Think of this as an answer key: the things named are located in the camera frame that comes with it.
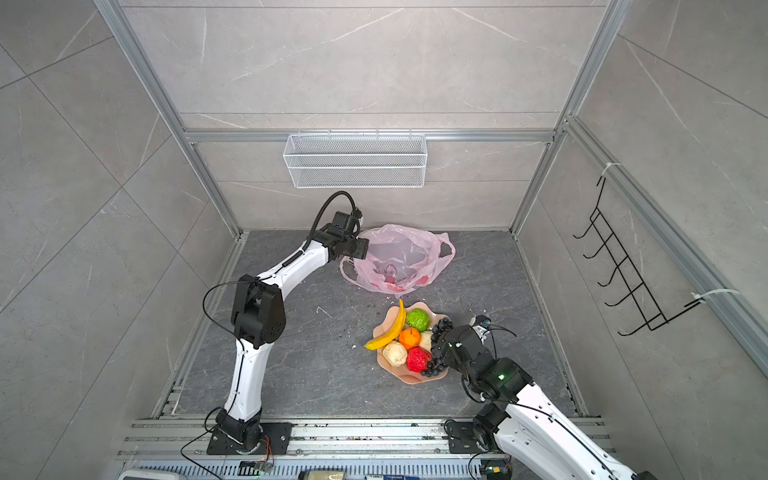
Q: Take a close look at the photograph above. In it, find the white wire mesh basket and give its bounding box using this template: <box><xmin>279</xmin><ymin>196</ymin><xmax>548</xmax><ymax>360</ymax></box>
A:
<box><xmin>283</xmin><ymin>133</ymin><xmax>428</xmax><ymax>189</ymax></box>

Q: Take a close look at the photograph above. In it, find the dark fake grape bunch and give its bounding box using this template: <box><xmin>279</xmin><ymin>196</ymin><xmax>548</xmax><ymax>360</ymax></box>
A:
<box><xmin>421</xmin><ymin>317</ymin><xmax>454</xmax><ymax>378</ymax></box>

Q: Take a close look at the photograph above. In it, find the pink plastic shopping bag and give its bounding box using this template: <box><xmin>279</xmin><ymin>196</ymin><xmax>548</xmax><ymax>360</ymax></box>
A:
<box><xmin>339</xmin><ymin>224</ymin><xmax>456</xmax><ymax>298</ymax></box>

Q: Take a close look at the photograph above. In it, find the yellow fake fruit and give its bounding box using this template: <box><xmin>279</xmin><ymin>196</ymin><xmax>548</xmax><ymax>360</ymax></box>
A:
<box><xmin>365</xmin><ymin>300</ymin><xmax>407</xmax><ymax>351</ymax></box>

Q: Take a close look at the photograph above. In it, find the black wire hook rack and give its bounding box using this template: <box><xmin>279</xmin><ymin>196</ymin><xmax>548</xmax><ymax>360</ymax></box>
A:
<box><xmin>572</xmin><ymin>177</ymin><xmax>705</xmax><ymax>338</ymax></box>

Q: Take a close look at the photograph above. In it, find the beige fake fruit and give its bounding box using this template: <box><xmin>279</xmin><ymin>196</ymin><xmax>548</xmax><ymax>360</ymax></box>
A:
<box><xmin>419</xmin><ymin>330</ymin><xmax>432</xmax><ymax>352</ymax></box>
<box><xmin>382</xmin><ymin>341</ymin><xmax>408</xmax><ymax>368</ymax></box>

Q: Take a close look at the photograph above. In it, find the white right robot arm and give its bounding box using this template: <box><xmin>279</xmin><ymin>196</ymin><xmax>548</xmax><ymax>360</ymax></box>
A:
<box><xmin>431</xmin><ymin>315</ymin><xmax>654</xmax><ymax>479</ymax></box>

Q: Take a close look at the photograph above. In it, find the green fake fruit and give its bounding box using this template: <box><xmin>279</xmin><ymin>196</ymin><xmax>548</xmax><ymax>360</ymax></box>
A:
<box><xmin>406</xmin><ymin>308</ymin><xmax>431</xmax><ymax>332</ymax></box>

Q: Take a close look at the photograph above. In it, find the orange fake fruit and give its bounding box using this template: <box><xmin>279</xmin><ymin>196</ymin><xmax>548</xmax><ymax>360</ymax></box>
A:
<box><xmin>398</xmin><ymin>327</ymin><xmax>421</xmax><ymax>351</ymax></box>

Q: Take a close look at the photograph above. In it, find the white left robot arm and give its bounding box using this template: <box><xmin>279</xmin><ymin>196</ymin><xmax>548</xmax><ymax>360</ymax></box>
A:
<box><xmin>208</xmin><ymin>191</ymin><xmax>369</xmax><ymax>454</ymax></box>

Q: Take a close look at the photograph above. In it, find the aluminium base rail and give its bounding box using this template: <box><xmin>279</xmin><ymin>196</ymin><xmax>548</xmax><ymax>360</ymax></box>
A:
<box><xmin>109</xmin><ymin>417</ymin><xmax>614</xmax><ymax>479</ymax></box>

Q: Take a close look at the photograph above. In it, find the red fake fruit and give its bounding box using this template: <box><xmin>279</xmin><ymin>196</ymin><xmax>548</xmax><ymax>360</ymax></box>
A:
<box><xmin>406</xmin><ymin>347</ymin><xmax>432</xmax><ymax>374</ymax></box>

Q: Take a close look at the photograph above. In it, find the pink wavy plastic plate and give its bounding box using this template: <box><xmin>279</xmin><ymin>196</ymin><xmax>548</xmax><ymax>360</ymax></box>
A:
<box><xmin>372</xmin><ymin>301</ymin><xmax>451</xmax><ymax>386</ymax></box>

